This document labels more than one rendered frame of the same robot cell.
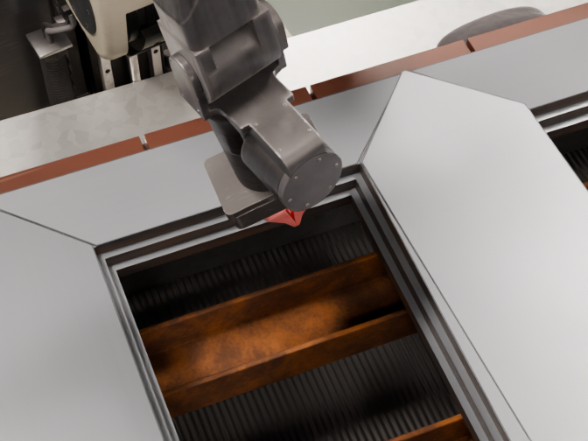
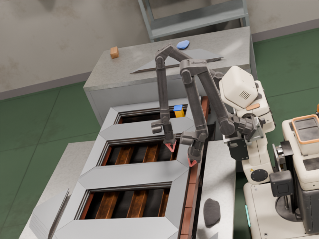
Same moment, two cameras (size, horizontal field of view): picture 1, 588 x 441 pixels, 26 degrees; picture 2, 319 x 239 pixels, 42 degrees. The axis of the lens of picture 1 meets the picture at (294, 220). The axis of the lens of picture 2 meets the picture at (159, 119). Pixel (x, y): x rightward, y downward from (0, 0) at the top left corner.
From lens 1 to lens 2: 2.67 m
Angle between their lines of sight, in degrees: 82
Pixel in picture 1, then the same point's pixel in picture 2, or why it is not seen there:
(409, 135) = (177, 166)
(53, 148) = (226, 149)
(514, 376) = (136, 166)
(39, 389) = not seen: hidden behind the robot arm
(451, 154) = (171, 170)
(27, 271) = (182, 127)
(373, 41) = (226, 194)
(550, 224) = (152, 177)
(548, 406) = (131, 168)
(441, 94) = (182, 171)
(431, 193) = (166, 166)
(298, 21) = not seen: outside the picture
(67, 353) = not seen: hidden behind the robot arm
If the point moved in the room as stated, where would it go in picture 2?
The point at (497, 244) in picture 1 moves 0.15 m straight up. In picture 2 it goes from (154, 170) to (147, 152)
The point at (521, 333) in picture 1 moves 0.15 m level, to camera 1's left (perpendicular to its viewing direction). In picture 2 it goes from (141, 169) to (153, 153)
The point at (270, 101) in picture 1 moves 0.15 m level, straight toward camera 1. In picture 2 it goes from (159, 122) to (139, 119)
